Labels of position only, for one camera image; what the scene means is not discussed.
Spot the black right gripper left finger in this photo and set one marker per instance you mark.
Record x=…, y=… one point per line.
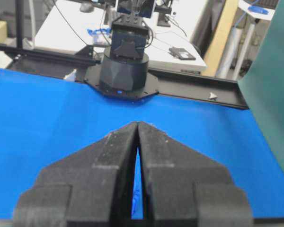
x=92, y=187

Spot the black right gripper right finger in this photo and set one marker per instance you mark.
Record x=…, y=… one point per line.
x=185, y=188

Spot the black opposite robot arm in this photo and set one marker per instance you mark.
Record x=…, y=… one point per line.
x=136, y=175

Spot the blue table mat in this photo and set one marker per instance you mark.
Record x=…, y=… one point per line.
x=44, y=119

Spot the black device on desk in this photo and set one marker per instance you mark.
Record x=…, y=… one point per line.
x=181, y=54

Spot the green backdrop sheet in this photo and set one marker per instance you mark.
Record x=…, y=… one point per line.
x=263, y=86

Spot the white background desk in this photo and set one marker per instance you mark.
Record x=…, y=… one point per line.
x=127, y=37

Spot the black aluminium frame rail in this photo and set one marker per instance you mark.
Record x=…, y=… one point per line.
x=164, y=82

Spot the black vertical frame post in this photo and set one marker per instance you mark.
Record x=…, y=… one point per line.
x=19, y=14

